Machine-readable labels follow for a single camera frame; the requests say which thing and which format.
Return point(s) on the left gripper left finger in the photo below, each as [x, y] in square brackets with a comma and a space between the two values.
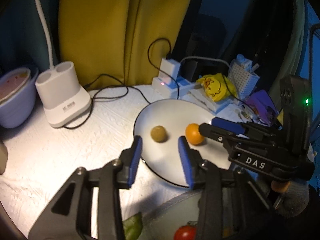
[90, 196]

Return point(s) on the white oval plate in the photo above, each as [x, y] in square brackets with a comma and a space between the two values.
[162, 158]

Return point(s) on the white power strip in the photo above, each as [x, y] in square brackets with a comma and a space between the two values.
[169, 90]

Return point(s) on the grey round placemat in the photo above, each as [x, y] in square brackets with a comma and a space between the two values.
[163, 221]

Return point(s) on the green leaf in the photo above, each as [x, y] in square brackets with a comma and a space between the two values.
[133, 226]

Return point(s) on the yellow curtain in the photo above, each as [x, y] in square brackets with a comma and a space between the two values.
[118, 40]

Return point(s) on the white perforated basket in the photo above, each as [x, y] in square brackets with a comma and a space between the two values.
[243, 76]

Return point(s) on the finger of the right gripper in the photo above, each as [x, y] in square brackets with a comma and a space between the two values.
[225, 139]
[225, 127]

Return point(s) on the yellow duck bag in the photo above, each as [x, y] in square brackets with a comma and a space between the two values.
[217, 86]

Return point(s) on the white charger plug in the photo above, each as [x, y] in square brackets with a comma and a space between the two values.
[169, 69]

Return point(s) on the small orange kumquat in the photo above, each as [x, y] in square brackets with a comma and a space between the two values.
[193, 135]

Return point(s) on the lavender bowl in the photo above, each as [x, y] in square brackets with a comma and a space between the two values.
[18, 107]

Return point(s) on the white desk lamp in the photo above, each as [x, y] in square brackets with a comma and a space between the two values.
[62, 96]

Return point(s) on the purple cloth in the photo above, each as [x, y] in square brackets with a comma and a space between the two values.
[263, 105]

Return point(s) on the red cherry tomato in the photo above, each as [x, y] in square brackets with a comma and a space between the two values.
[186, 232]

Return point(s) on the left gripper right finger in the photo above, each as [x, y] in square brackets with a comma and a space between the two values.
[249, 206]

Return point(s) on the brown-green round fruit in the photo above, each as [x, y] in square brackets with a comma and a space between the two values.
[158, 134]

